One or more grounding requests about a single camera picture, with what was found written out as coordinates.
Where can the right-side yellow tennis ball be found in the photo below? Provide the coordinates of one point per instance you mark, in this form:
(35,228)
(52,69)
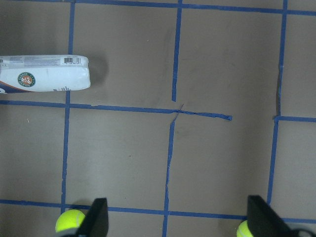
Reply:
(243,230)

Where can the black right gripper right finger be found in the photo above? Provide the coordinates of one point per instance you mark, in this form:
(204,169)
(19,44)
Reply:
(263,221)

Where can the centre yellow tennis ball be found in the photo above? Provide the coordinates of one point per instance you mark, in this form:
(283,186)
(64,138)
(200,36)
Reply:
(69,219)

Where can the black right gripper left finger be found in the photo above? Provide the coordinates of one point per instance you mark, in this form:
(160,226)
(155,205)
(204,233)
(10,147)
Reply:
(96,222)

